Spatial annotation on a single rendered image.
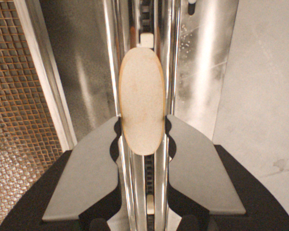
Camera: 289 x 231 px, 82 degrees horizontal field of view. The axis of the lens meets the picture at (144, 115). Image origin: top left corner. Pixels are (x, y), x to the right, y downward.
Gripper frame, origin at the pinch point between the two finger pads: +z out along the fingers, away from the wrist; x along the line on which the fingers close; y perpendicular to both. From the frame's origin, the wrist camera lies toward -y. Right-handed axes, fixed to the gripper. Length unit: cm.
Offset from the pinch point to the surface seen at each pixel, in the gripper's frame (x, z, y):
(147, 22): 0.9, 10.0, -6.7
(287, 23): 18.3, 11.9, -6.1
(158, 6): 1.9, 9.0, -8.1
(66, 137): -8.7, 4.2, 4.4
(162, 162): 2.7, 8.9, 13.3
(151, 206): 0.7, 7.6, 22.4
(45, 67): -8.6, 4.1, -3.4
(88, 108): -8.5, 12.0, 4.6
